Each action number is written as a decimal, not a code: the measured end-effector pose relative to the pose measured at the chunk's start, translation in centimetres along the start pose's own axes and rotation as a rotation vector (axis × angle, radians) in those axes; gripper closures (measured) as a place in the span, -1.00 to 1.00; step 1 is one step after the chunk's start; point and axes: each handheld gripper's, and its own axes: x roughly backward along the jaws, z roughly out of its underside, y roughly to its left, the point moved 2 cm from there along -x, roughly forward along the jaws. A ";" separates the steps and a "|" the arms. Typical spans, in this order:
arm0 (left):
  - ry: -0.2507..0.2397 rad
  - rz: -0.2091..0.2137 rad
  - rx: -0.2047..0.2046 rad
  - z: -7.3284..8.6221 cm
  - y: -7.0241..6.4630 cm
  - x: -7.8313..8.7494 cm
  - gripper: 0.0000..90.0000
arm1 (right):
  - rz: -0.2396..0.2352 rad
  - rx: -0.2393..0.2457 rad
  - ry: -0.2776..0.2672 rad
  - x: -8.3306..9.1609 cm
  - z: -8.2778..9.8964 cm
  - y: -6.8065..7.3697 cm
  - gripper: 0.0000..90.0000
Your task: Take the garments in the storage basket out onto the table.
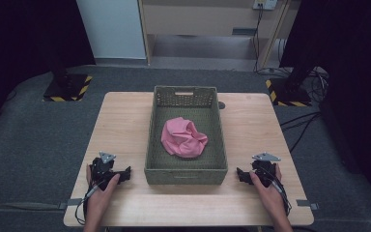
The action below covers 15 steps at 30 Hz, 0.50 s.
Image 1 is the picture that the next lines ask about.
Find person's right hand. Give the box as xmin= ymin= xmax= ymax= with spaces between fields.
xmin=248 ymin=163 xmax=288 ymax=218

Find grey strap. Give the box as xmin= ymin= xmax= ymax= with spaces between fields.
xmin=296 ymin=199 xmax=320 ymax=212

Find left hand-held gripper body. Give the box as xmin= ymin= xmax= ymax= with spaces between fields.
xmin=89 ymin=151 xmax=124 ymax=191

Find black socket cable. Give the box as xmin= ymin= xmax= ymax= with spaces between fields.
xmin=252 ymin=4 xmax=266 ymax=73

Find white panel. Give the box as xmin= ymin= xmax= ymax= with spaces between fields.
xmin=75 ymin=0 xmax=148 ymax=60

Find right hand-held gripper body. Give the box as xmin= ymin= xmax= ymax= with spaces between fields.
xmin=251 ymin=152 xmax=282 ymax=189

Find black stand base striped edge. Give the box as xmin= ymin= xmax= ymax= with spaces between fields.
xmin=42 ymin=47 xmax=94 ymax=103
xmin=265 ymin=66 xmax=313 ymax=108

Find black floor cables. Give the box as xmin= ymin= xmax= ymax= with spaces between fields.
xmin=279 ymin=110 xmax=323 ymax=155

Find green perforated storage basket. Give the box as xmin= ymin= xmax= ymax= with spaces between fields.
xmin=143 ymin=84 xmax=229 ymax=187

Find white power socket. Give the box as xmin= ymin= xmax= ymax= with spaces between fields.
xmin=252 ymin=0 xmax=278 ymax=11

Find pink cloth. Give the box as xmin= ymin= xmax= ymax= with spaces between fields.
xmin=160 ymin=116 xmax=210 ymax=160

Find person's left hand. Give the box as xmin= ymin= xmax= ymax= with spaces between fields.
xmin=85 ymin=163 xmax=121 ymax=215

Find tangled cable bundle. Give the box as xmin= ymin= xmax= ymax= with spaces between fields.
xmin=303 ymin=65 xmax=330 ymax=104

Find dark curtain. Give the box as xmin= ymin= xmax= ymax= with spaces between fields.
xmin=279 ymin=0 xmax=371 ymax=207
xmin=0 ymin=0 xmax=97 ymax=140

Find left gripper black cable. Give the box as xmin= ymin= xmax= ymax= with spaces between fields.
xmin=74 ymin=179 xmax=105 ymax=226

